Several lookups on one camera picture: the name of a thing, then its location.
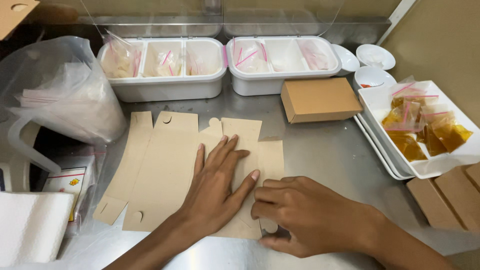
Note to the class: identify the person's left hand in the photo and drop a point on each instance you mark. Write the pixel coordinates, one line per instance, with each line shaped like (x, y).
(210, 195)

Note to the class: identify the person's right hand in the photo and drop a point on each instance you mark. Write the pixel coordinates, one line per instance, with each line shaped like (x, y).
(318, 221)

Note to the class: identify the white rectangular tray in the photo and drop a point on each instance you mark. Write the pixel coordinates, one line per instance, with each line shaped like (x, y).
(386, 153)
(375, 107)
(375, 152)

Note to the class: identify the closed brown cardboard box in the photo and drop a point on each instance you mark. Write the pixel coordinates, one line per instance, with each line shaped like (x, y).
(318, 99)
(431, 204)
(459, 195)
(474, 174)

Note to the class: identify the white three-compartment container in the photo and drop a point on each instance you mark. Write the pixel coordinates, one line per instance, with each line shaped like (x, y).
(168, 88)
(258, 84)

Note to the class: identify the brown sauce sachet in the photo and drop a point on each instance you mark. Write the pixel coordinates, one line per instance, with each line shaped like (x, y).
(431, 144)
(401, 118)
(408, 146)
(412, 95)
(452, 133)

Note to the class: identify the clear sachet with pink zip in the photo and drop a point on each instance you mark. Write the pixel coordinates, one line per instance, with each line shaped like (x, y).
(249, 58)
(163, 63)
(315, 56)
(197, 63)
(120, 60)

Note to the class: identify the bagged white pack, red label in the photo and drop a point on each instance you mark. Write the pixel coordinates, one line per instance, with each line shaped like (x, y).
(71, 183)

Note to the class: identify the small white bowl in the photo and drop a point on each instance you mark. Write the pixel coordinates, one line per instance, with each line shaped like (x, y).
(375, 56)
(345, 60)
(375, 77)

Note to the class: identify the large clear plastic bag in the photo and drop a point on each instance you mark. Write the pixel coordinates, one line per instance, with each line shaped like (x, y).
(63, 93)

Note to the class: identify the white paper towel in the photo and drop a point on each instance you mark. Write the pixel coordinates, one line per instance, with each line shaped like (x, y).
(32, 228)

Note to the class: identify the clear plastic container lid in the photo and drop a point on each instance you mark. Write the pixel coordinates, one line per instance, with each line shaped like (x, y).
(157, 18)
(281, 17)

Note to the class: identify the clear plastic jug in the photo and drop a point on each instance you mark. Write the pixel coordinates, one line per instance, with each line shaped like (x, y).
(17, 144)

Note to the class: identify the brown cardboard sheet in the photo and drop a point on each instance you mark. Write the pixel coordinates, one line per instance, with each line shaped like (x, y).
(15, 15)

